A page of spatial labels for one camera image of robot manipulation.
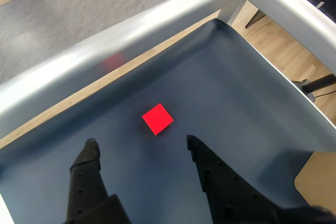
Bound dark grey mat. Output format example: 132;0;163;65
0;18;336;224

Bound black furniture leg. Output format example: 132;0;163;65
245;8;266;28

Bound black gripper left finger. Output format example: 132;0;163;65
62;137;132;224

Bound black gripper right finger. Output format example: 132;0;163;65
186;134;289;224

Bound black stand base with cable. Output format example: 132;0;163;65
291;73;336;102

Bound red cube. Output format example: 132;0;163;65
141;103;174;136

